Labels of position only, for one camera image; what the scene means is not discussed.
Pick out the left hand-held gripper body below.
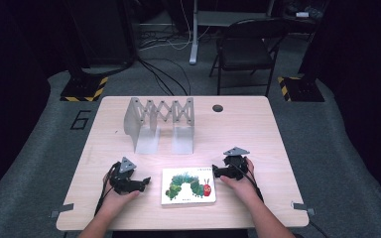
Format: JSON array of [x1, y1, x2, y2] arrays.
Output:
[[109, 156, 146, 195]]

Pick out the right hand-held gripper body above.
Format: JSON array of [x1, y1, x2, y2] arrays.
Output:
[[216, 146, 251, 181]]

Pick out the white picture book with caterpillar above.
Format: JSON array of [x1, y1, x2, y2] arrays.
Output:
[[161, 167, 217, 206]]

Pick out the person's left hand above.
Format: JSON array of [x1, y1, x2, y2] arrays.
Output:
[[101, 172, 142, 215]]

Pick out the person's right hand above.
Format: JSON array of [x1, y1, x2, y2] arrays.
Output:
[[219, 157, 263, 201]]

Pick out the grey expandable metal book rack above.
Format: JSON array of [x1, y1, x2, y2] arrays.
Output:
[[122, 96, 195, 156]]

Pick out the grey tape strip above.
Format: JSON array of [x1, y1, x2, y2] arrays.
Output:
[[291, 200, 317, 216], [48, 202, 75, 219]]

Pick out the black stand base hazard stripes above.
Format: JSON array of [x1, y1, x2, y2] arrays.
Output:
[[276, 75, 325, 103], [60, 75, 109, 103]]

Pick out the black folding chair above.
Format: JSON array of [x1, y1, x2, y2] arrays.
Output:
[[208, 17, 292, 98]]

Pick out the white desk leg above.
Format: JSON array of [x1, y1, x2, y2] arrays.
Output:
[[189, 0, 200, 65]]

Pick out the grey desk top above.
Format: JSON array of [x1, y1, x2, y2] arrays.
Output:
[[196, 11, 273, 28]]

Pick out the black cabinet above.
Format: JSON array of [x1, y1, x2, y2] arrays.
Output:
[[66, 0, 137, 68]]

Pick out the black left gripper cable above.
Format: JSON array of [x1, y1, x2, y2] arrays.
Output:
[[93, 161, 121, 217]]

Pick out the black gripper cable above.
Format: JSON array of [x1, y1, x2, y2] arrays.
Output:
[[231, 162, 266, 203], [93, 161, 121, 217]]

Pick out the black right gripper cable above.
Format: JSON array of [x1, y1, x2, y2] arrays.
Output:
[[231, 162, 266, 203]]

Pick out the black floor cables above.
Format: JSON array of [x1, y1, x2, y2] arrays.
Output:
[[135, 56, 192, 97]]

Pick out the white floor cables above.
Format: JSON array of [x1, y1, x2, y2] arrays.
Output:
[[138, 0, 212, 53]]

